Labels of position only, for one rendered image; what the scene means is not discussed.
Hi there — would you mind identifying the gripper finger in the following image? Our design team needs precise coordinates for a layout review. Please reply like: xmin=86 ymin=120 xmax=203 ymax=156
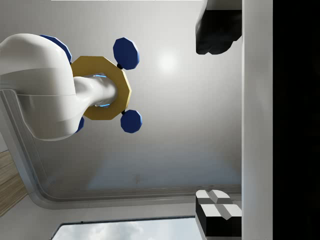
xmin=194 ymin=189 xmax=243 ymax=240
xmin=195 ymin=0 xmax=243 ymax=56

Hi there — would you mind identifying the drone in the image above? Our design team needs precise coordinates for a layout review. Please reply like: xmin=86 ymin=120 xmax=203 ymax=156
xmin=39 ymin=34 xmax=143 ymax=134

